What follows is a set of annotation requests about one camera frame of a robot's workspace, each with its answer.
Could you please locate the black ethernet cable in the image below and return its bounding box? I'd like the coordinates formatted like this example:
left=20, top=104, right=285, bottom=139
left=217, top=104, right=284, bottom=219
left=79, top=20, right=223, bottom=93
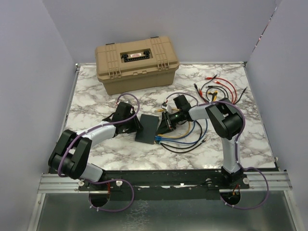
left=158, top=119, right=209, bottom=154
left=193, top=83, right=248, bottom=104
left=201, top=73, right=229, bottom=101

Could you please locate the long red ethernet cable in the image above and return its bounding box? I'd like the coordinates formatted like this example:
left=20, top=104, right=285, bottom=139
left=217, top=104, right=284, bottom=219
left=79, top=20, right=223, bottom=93
left=204, top=76, right=239, bottom=103

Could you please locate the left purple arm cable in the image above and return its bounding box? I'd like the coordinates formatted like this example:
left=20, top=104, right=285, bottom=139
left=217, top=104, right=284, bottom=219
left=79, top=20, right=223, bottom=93
left=57, top=93, right=141, bottom=212

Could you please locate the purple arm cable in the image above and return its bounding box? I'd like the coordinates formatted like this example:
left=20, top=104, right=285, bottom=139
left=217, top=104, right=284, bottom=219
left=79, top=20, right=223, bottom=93
left=165, top=93, right=270, bottom=209
left=57, top=93, right=141, bottom=212

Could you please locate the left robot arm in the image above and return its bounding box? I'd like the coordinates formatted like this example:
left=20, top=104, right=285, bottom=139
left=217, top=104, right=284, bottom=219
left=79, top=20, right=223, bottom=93
left=48, top=102, right=142, bottom=190

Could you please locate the aluminium front rail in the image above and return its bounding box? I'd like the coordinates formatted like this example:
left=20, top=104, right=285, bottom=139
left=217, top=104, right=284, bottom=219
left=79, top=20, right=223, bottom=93
left=38, top=171, right=293, bottom=194

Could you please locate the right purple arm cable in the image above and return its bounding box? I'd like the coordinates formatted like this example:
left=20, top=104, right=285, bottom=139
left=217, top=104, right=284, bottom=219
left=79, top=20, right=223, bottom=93
left=165, top=93, right=270, bottom=209

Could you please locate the blue ethernet cable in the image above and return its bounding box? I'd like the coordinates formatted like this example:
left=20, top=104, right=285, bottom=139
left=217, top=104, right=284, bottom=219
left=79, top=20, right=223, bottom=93
left=154, top=120, right=200, bottom=145
left=154, top=120, right=209, bottom=146

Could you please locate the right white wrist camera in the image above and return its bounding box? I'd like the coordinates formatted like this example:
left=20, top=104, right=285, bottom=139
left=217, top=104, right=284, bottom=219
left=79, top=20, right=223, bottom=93
left=161, top=101, right=173, bottom=114

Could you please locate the black mounting base plate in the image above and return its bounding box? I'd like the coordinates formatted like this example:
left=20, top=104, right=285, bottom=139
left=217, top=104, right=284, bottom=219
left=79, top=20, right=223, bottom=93
left=48, top=156, right=282, bottom=201

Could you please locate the short red ethernet cable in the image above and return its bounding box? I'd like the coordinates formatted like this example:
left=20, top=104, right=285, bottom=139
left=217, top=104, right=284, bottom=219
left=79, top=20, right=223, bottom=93
left=197, top=79, right=238, bottom=103

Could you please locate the tan plastic toolbox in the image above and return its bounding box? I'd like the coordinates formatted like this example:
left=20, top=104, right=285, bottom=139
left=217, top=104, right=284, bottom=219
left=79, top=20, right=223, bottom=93
left=95, top=36, right=180, bottom=95

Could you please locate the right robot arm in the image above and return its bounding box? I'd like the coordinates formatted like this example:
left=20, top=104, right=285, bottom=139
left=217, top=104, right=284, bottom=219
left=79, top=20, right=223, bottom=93
left=156, top=94, right=245, bottom=188

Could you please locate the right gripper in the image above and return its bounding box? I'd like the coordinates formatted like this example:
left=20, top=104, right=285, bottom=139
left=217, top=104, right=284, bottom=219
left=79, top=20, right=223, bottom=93
left=156, top=110, right=183, bottom=136

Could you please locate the dark grey network switch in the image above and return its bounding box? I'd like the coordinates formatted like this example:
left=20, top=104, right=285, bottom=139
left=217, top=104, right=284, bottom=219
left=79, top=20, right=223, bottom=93
left=135, top=114, right=159, bottom=144

